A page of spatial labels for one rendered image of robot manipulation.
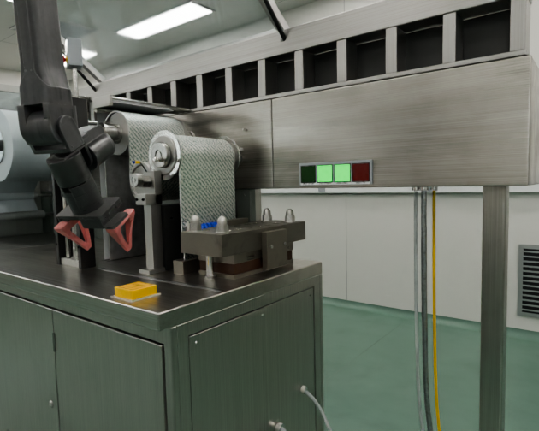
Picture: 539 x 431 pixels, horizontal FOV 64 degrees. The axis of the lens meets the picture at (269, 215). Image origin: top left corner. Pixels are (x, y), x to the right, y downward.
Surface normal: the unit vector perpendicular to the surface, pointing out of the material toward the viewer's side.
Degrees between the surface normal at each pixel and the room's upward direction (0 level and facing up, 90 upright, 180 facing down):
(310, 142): 90
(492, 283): 90
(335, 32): 90
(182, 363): 90
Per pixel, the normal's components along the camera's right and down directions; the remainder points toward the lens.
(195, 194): 0.79, 0.03
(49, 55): 0.92, 0.00
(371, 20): -0.61, 0.07
